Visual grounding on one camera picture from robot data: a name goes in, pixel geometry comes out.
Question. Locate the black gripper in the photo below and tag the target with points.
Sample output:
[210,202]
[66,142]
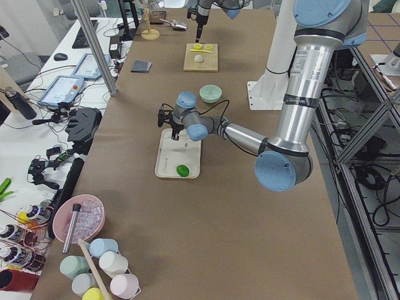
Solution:
[176,126]
[200,20]

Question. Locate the white steamed bun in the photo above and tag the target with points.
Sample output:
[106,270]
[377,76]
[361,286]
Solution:
[198,58]

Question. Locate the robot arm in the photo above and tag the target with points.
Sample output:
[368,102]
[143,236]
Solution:
[200,11]
[283,161]

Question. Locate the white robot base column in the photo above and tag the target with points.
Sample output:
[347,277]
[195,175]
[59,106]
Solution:
[268,91]

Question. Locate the mint green bowl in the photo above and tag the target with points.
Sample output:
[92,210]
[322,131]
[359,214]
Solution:
[210,93]

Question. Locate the pink bowl with ice cubes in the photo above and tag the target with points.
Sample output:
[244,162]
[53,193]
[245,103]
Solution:
[90,219]

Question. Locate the metal tube in bowl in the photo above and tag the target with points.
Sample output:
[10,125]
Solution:
[72,225]

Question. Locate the beige rabbit tray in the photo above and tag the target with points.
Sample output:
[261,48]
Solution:
[167,162]

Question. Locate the yellow plastic knife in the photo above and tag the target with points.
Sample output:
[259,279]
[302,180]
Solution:
[201,51]

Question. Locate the metal scoop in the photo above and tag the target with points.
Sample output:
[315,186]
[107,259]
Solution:
[175,24]

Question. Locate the bamboo cutting board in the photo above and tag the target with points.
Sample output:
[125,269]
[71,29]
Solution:
[210,63]

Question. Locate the green lime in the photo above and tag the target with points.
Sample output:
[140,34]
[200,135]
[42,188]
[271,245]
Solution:
[182,170]

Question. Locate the wooden mug tree stand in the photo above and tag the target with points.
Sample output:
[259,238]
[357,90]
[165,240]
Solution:
[151,11]

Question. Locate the grey folded cloth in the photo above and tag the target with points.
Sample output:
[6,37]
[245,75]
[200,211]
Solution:
[140,66]

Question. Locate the black plastic device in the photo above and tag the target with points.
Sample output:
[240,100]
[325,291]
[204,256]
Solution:
[81,128]

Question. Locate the far teach pendant tablet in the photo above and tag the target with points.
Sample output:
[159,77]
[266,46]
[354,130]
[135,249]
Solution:
[87,68]

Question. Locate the teach pendant tablet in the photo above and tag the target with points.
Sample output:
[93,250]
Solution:
[63,89]
[87,68]

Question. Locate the black keyboard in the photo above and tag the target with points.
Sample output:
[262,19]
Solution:
[80,41]

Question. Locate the near teach pendant tablet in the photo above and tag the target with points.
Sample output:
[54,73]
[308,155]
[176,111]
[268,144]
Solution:
[63,89]

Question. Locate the blue cup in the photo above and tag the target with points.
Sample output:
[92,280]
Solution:
[100,246]

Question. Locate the black computer mouse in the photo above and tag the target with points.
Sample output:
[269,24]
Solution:
[60,57]

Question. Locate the white cup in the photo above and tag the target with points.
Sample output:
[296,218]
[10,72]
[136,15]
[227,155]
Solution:
[113,264]

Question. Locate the black water bottle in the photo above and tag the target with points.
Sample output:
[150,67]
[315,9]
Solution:
[20,103]

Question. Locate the pink cup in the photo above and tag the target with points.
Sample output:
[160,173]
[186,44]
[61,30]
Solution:
[125,286]

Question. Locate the green cup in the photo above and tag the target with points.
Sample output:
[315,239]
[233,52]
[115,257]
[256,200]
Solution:
[72,266]

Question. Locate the grey cup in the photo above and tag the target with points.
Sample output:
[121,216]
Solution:
[82,283]

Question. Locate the yellow cup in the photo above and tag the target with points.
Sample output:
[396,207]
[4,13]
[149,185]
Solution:
[93,293]

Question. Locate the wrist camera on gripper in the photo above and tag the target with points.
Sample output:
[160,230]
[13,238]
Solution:
[164,115]
[192,13]

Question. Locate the aluminium frame post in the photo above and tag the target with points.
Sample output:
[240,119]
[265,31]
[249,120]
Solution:
[85,21]

